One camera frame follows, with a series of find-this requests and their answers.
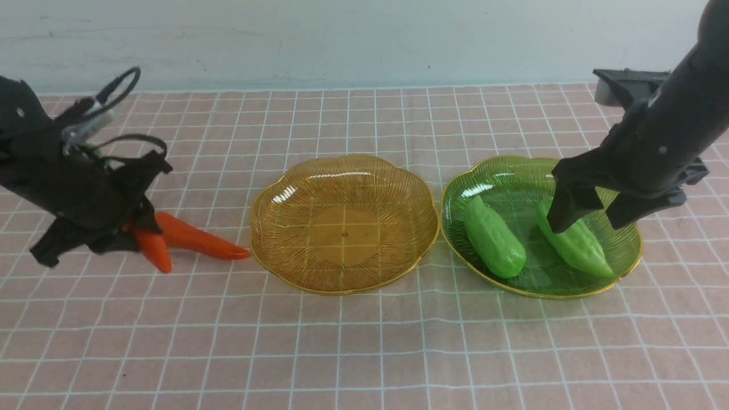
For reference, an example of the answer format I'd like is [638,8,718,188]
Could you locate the black gripper screen left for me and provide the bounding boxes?
[2,150,173,268]

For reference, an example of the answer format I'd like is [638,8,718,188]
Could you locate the black gripper screen right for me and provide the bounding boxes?
[547,108,709,233]

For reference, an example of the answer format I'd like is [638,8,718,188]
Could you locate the green toy cucumber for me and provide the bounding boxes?
[536,196,615,281]
[464,195,527,278]

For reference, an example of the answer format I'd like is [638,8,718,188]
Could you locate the orange toy carrot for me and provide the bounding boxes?
[154,212,250,260]
[122,223,172,273]

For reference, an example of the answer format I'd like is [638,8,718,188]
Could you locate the green ribbed plastic plate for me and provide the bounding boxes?
[441,155,644,300]

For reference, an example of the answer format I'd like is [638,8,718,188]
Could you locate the pink checkered tablecloth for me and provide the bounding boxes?
[1,84,728,409]

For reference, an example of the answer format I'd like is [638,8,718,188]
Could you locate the amber ribbed plastic plate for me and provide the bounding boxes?
[249,155,440,295]

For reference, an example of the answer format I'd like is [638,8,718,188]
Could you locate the grey wrist camera screen left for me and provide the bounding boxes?
[62,98,117,155]

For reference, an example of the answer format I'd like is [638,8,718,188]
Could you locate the grey wrist camera screen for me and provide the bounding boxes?
[62,98,117,155]
[593,68,671,110]

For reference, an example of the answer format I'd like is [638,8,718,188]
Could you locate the grey wrist camera screen right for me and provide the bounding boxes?
[593,68,671,110]

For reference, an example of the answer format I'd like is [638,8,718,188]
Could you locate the black camera cable screen left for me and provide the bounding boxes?
[54,67,167,168]

